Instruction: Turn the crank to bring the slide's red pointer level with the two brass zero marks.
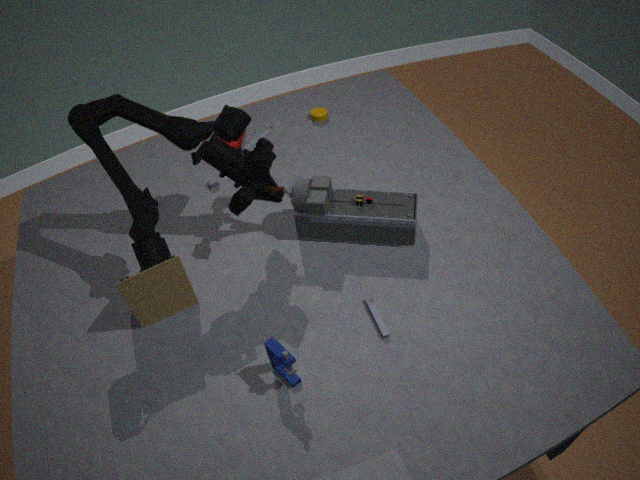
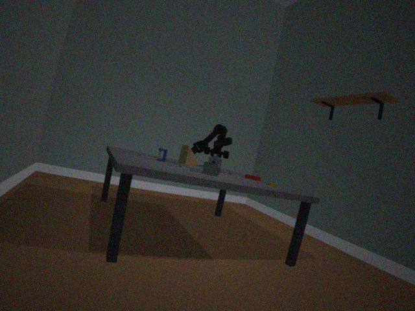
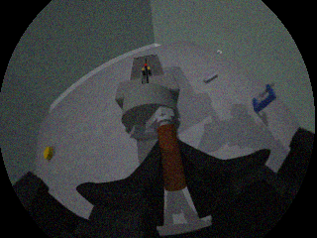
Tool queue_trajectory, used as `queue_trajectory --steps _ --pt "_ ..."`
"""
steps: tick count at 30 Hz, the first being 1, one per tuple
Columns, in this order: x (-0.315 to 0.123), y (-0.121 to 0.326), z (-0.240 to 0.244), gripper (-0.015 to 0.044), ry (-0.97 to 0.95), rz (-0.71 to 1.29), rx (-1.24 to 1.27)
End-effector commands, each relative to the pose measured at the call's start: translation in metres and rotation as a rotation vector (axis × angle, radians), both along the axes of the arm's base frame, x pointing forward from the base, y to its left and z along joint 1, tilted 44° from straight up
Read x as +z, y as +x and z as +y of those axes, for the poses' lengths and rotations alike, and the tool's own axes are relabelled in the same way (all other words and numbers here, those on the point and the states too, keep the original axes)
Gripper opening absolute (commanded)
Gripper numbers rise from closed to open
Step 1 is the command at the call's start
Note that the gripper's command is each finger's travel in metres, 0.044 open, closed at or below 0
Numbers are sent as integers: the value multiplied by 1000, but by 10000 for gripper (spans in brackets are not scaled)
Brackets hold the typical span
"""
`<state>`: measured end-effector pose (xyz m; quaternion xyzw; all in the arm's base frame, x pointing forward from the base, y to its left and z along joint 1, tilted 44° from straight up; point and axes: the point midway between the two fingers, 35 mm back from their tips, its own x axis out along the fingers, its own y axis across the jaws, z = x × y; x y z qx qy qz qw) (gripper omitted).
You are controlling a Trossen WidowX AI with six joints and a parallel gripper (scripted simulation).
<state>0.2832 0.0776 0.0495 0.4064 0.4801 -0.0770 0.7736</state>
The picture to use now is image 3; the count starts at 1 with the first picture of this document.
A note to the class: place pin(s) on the yellow short cylinder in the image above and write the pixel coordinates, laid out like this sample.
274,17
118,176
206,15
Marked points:
48,152

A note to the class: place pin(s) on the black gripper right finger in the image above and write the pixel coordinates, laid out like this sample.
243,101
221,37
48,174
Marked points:
208,178

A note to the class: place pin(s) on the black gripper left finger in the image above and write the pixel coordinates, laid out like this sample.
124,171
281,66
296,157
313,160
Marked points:
141,191

